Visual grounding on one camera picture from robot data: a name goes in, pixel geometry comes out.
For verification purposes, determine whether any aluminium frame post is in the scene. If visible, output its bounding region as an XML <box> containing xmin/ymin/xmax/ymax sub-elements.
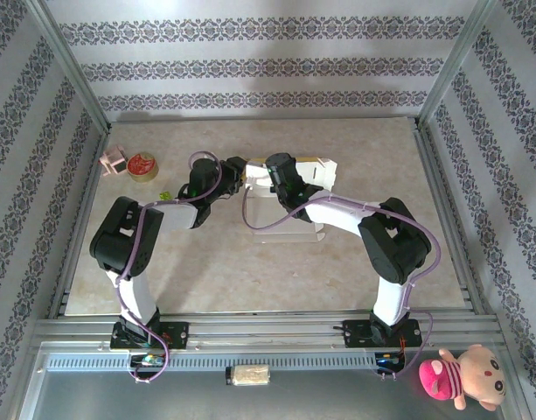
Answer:
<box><xmin>418</xmin><ymin>0</ymin><xmax>504</xmax><ymax>132</ymax></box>
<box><xmin>24</xmin><ymin>0</ymin><xmax>112</xmax><ymax>132</ymax></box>

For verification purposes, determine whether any grey slotted cable duct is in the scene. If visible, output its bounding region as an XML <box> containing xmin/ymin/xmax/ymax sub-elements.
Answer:
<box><xmin>44</xmin><ymin>352</ymin><xmax>411</xmax><ymax>374</ymax></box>

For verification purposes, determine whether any yellow white paper box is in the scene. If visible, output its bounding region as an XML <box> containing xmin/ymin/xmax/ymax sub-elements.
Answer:
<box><xmin>244</xmin><ymin>155</ymin><xmax>339</xmax><ymax>244</ymax></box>

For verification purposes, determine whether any aluminium side rail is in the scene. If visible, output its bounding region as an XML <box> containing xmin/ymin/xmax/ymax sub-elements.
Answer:
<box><xmin>47</xmin><ymin>126</ymin><xmax>113</xmax><ymax>317</ymax></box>
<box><xmin>413</xmin><ymin>122</ymin><xmax>486</xmax><ymax>315</ymax></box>

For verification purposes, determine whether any aluminium mounting rail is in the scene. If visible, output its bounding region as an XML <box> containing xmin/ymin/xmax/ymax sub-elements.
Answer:
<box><xmin>31</xmin><ymin>311</ymin><xmax>501</xmax><ymax>351</ymax></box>

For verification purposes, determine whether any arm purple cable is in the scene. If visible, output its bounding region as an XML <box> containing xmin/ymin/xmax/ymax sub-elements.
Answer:
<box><xmin>116</xmin><ymin>150</ymin><xmax>227</xmax><ymax>385</ymax></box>
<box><xmin>240</xmin><ymin>185</ymin><xmax>443</xmax><ymax>381</ymax></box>

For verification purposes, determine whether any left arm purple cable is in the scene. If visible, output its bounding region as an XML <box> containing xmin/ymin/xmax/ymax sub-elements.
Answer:
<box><xmin>116</xmin><ymin>150</ymin><xmax>227</xmax><ymax>385</ymax></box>

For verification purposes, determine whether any pink and beige plush toy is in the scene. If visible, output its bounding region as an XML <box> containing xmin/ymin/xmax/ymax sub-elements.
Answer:
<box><xmin>418</xmin><ymin>343</ymin><xmax>509</xmax><ymax>412</ymax></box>

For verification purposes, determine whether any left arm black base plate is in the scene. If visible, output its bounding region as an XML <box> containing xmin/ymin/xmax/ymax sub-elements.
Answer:
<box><xmin>109</xmin><ymin>321</ymin><xmax>190</xmax><ymax>351</ymax></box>

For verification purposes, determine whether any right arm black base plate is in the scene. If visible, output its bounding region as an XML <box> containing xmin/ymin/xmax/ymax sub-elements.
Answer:
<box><xmin>344</xmin><ymin>318</ymin><xmax>423</xmax><ymax>349</ymax></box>

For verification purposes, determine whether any small pink plastic toy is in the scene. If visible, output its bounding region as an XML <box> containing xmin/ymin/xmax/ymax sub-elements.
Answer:
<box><xmin>99</xmin><ymin>147</ymin><xmax>128</xmax><ymax>177</ymax></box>

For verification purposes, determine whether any red round tin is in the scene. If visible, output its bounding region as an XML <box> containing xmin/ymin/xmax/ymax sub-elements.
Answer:
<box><xmin>126</xmin><ymin>151</ymin><xmax>159</xmax><ymax>185</ymax></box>

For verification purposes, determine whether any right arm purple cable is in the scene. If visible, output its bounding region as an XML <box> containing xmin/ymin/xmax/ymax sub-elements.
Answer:
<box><xmin>240</xmin><ymin>185</ymin><xmax>443</xmax><ymax>381</ymax></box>

